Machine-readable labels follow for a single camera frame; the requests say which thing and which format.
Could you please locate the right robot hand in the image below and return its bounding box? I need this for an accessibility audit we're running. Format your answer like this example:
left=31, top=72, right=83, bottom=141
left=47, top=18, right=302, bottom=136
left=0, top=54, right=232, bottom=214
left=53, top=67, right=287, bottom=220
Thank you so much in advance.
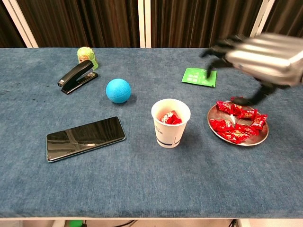
left=200, top=33, right=303, bottom=106

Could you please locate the round metal plate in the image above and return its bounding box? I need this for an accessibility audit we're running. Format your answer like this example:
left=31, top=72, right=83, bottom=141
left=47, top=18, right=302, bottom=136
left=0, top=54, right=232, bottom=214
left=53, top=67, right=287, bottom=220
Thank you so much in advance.
left=207, top=101, right=270, bottom=147

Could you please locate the white paper cup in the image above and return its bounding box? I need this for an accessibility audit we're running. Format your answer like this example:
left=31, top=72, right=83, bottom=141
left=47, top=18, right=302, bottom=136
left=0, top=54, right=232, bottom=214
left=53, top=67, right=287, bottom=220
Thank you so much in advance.
left=151, top=98, right=191, bottom=148

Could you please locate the dark pleated curtain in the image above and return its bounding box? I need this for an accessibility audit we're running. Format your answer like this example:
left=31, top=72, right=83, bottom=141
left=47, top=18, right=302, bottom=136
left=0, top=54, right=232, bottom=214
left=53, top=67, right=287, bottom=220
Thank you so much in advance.
left=0, top=0, right=26, bottom=49
left=262, top=0, right=303, bottom=40
left=151, top=0, right=263, bottom=49
left=16, top=0, right=140, bottom=49

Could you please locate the green sachet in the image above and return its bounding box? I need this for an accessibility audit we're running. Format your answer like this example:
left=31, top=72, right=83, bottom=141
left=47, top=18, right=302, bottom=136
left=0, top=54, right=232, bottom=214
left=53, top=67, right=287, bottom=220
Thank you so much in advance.
left=181, top=67, right=217, bottom=88

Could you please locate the blue ball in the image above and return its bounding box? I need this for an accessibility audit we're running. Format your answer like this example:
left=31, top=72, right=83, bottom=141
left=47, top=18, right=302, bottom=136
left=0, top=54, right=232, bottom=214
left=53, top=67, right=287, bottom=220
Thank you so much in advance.
left=106, top=78, right=132, bottom=104

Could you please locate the blue table cloth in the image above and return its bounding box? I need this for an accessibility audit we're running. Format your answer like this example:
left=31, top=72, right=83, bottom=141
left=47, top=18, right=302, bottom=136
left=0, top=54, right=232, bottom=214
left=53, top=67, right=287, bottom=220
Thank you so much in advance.
left=0, top=48, right=303, bottom=218

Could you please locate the green wrapped snack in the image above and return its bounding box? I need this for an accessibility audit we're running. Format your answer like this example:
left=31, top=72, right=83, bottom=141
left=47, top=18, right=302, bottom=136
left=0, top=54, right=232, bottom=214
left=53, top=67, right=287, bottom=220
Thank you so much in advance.
left=77, top=46, right=99, bottom=71

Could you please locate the black stapler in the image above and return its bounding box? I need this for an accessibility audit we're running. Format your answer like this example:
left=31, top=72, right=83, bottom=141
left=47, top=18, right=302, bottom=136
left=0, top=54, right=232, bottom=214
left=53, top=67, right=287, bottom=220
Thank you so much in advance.
left=57, top=60, right=99, bottom=95

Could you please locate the black smartphone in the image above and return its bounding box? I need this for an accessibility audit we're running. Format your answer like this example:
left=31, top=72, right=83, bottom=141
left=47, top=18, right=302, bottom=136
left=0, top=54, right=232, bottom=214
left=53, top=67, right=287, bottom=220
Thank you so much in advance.
left=46, top=116, right=126, bottom=163

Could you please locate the white frame post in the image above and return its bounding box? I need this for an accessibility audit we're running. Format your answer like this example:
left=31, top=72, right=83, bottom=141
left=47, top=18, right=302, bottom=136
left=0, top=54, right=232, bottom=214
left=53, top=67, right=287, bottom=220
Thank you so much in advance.
left=138, top=0, right=152, bottom=49
left=250, top=0, right=276, bottom=38
left=2, top=0, right=39, bottom=49

